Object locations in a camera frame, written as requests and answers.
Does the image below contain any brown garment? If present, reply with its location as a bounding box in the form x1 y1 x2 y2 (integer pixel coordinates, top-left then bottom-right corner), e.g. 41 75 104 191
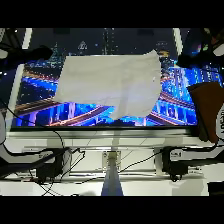
186 81 224 145

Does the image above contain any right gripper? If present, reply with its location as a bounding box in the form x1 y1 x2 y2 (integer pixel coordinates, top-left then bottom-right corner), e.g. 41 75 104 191
175 53 198 70

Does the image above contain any black cable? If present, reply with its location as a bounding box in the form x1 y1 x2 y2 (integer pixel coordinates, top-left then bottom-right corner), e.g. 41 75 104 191
39 149 87 196
117 151 165 175
0 98 67 152

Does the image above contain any silver frame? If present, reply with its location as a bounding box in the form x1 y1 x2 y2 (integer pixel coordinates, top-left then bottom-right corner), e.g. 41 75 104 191
0 127 224 197

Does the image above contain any white garment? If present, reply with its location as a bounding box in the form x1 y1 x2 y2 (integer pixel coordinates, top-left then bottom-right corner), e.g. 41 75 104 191
52 49 164 121

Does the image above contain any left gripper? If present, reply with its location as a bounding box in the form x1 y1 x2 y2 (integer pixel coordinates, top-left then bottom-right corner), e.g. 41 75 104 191
31 45 55 62

